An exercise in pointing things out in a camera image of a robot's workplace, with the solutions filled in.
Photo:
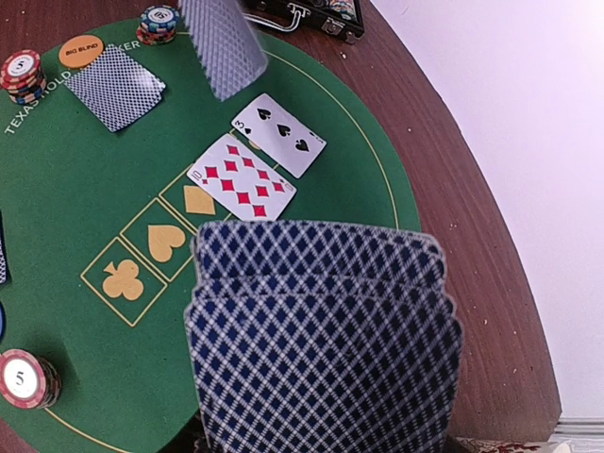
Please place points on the carried face-down blue card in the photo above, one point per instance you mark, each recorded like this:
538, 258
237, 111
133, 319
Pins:
226, 45

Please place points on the orange big blind button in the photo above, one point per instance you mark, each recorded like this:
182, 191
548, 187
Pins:
80, 51

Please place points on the black poker chip case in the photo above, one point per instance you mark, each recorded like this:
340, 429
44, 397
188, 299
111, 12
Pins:
341, 19

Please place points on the grey card deck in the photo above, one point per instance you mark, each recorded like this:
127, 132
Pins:
310, 336

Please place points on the ten of diamonds card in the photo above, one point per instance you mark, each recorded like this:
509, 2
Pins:
241, 182

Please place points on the red poker chip stack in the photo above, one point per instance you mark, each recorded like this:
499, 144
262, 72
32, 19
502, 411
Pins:
29, 381

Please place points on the three of spades card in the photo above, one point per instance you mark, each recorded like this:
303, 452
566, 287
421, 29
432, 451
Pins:
279, 134

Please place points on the dealt blue playing cards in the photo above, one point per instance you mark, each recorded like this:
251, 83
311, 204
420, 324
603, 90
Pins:
116, 88

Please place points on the blue small blind button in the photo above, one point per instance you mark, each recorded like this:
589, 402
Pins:
3, 322

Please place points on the teal white chip stack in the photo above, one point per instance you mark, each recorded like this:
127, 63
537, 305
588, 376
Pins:
158, 25

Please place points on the round green poker mat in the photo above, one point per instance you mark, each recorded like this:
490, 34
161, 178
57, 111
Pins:
77, 200

